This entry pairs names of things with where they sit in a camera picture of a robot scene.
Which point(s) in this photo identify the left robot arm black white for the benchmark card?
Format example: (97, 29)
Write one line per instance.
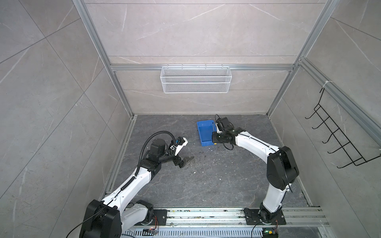
(107, 218)

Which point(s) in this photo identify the white wire mesh basket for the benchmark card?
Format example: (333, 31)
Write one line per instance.
(192, 79)

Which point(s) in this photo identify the black wire hook rack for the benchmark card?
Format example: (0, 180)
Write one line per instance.
(338, 135)

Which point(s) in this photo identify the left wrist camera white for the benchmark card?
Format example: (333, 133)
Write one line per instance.
(178, 145)

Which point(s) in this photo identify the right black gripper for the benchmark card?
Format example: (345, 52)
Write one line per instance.
(214, 139)

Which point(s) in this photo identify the aluminium mounting rail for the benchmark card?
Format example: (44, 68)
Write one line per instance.
(234, 217)

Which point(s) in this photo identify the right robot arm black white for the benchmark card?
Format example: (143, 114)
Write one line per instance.
(282, 169)

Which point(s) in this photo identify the blue plastic bin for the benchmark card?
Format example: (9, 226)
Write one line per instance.
(205, 130)

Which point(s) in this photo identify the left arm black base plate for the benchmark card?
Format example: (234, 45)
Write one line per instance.
(155, 217)

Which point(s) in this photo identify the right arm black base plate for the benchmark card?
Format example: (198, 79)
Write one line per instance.
(262, 216)

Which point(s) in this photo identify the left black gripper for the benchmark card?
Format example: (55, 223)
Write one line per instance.
(183, 162)

